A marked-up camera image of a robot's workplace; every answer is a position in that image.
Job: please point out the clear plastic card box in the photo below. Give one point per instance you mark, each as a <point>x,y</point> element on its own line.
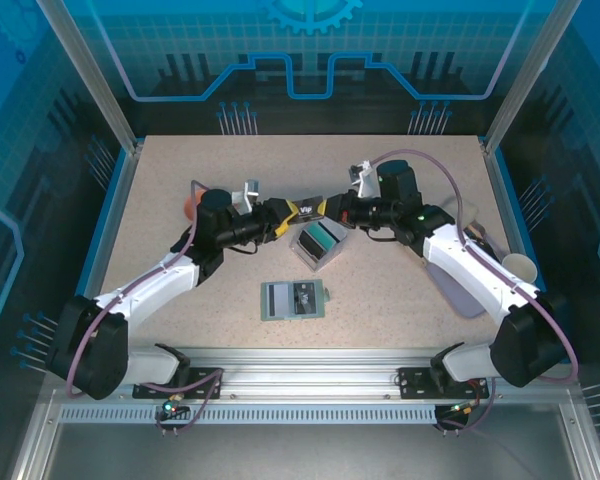
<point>325,262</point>

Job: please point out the orange ceramic cup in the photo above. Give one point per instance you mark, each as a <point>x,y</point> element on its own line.
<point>192,210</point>

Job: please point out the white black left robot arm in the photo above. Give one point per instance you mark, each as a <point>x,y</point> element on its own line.
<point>150,295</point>

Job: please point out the aluminium front rail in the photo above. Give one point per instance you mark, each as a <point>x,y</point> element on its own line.
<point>305,370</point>

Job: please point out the small LED connector board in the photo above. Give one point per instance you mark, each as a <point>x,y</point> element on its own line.
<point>462,409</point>
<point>172,406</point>

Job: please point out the small brown striped item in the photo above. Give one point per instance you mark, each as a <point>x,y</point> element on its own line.
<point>475,232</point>

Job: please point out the white paper cup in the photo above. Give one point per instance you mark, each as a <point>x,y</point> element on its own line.
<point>520,265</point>

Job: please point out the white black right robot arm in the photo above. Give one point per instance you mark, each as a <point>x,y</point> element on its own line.
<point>470,270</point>

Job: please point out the grey striped card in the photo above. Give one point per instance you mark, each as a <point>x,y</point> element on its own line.
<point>282,300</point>
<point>339,235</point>

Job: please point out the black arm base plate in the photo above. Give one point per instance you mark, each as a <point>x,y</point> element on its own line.
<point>410,385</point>
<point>142,390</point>

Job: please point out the aluminium frame post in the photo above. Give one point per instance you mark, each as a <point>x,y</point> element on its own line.
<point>92,75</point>
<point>530,75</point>

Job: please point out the green card holder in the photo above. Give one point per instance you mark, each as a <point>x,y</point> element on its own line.
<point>265,300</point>

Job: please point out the aluminium side rail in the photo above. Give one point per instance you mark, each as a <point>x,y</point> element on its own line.
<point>505,210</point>
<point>116,220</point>

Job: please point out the teal card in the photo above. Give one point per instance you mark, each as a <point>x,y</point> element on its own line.
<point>322,235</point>

